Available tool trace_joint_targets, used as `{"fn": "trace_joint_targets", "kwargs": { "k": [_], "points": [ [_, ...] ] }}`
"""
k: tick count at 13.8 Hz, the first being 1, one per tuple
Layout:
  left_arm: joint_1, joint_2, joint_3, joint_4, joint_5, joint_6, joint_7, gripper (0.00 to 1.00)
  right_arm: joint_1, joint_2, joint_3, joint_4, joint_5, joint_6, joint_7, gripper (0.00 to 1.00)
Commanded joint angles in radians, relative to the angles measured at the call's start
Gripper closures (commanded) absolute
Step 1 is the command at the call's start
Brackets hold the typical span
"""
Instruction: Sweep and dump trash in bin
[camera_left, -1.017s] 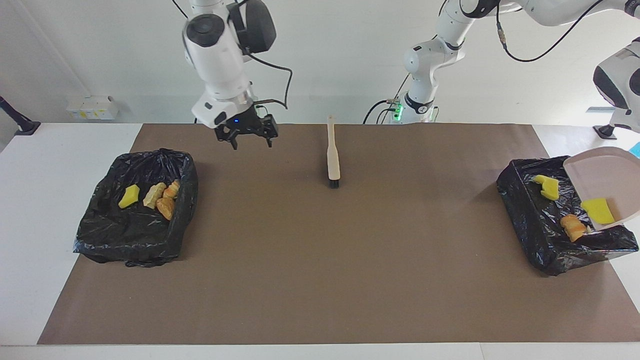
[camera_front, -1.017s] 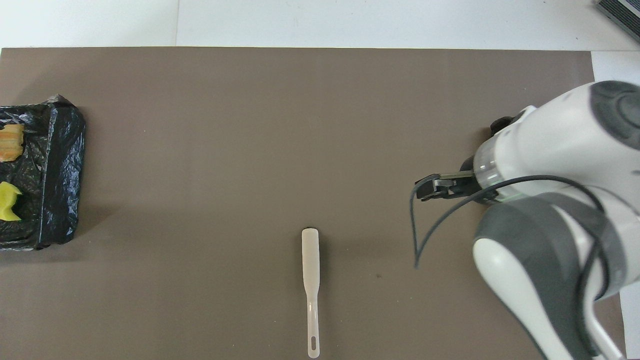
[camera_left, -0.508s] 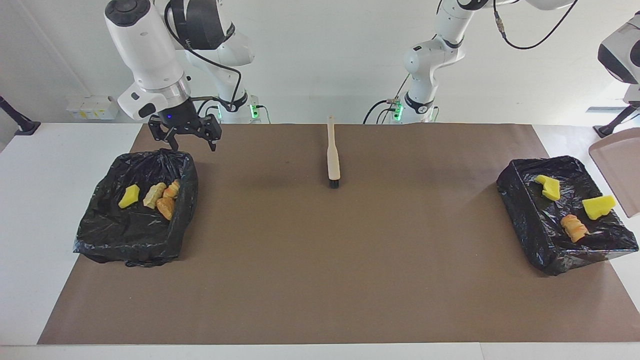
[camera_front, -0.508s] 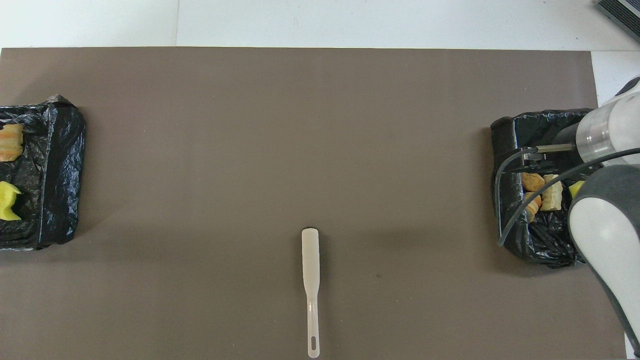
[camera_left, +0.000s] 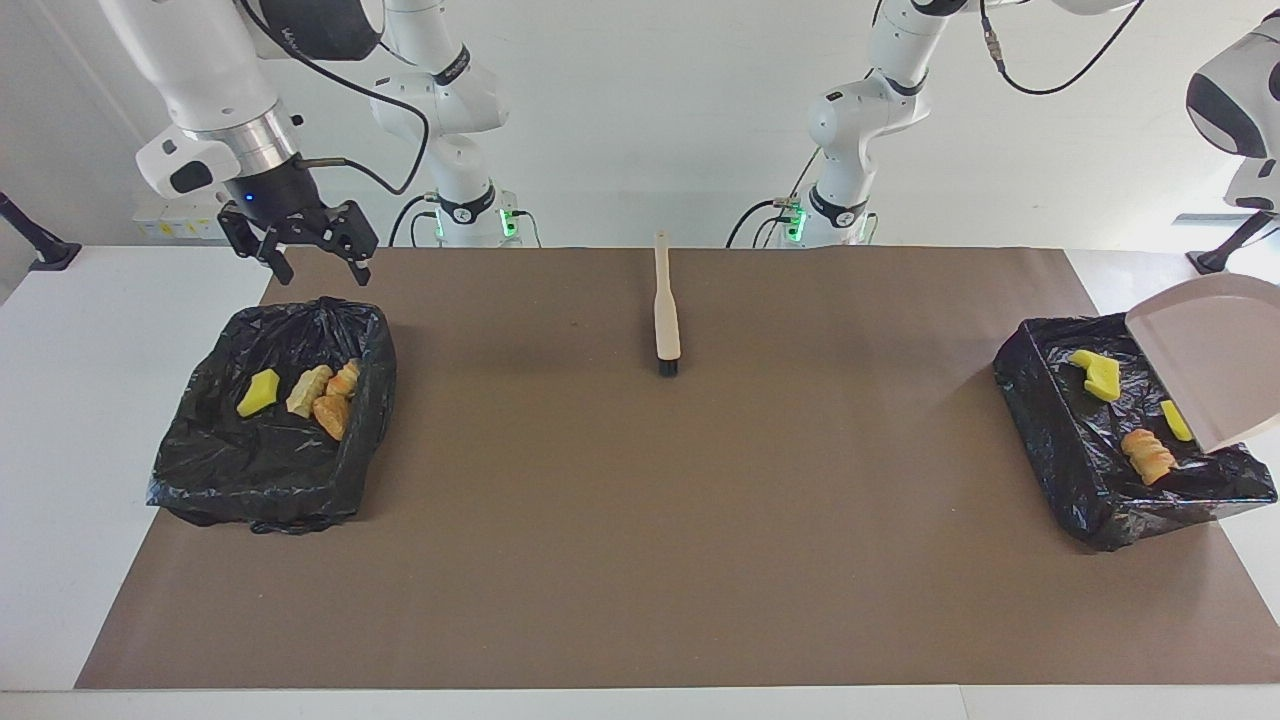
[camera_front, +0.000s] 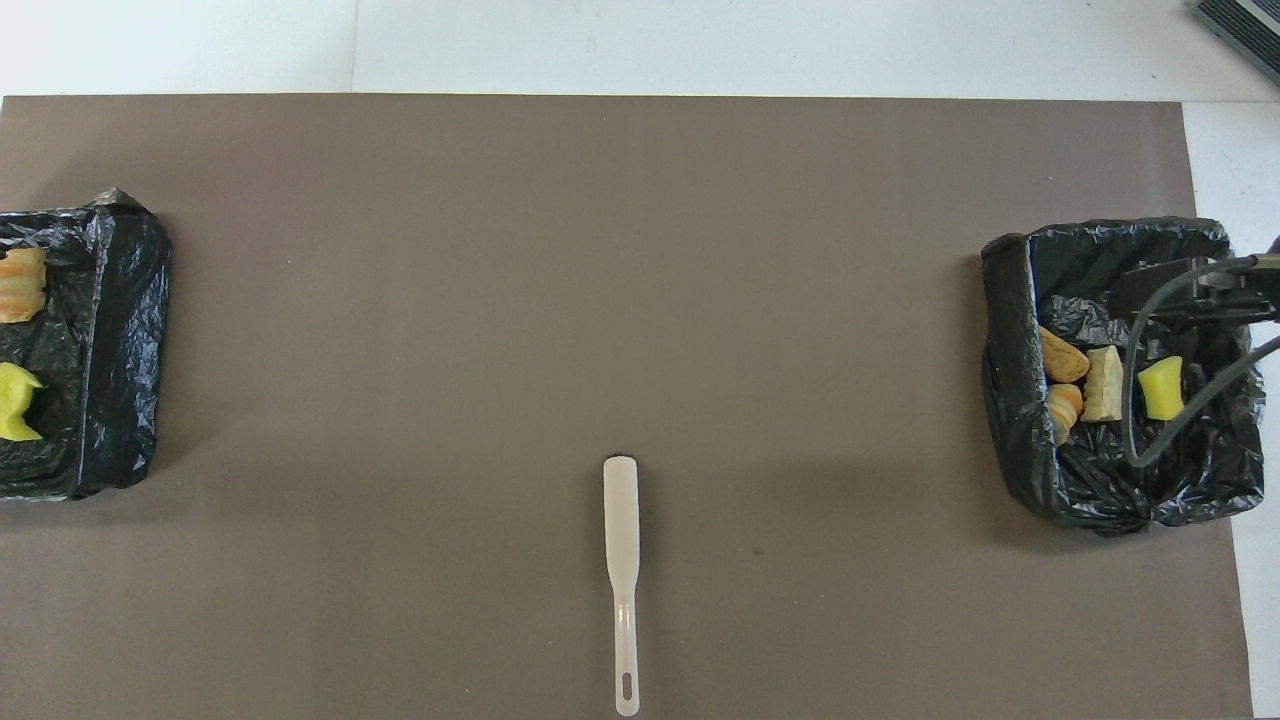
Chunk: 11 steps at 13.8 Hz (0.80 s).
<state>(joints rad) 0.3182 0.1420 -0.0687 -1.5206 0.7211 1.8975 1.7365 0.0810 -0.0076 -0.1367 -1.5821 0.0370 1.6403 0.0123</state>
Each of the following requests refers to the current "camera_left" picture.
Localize small yellow sponge piece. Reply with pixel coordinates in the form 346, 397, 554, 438
236, 367, 284, 420

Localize brown round bread roll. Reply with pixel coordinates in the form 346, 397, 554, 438
311, 394, 354, 442

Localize beige hand brush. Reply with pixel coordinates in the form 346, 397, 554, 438
652, 231, 683, 378

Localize notched yellow sponge piece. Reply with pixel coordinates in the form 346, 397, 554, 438
1068, 347, 1124, 404

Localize beige plastic dustpan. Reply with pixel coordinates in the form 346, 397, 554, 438
1125, 272, 1280, 454

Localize black bag lined bin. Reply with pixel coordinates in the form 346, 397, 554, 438
147, 295, 398, 534
993, 311, 1279, 553

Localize brown table mat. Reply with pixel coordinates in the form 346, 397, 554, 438
75, 247, 1280, 689

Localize black base cable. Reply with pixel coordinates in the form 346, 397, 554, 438
388, 193, 441, 248
726, 145, 823, 249

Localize white wall socket box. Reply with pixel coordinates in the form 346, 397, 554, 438
133, 192, 239, 241

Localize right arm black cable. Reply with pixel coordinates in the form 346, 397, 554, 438
235, 0, 432, 197

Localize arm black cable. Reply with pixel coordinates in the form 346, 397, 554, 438
235, 0, 432, 197
978, 0, 1147, 98

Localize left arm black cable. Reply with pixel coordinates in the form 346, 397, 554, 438
978, 0, 1147, 98

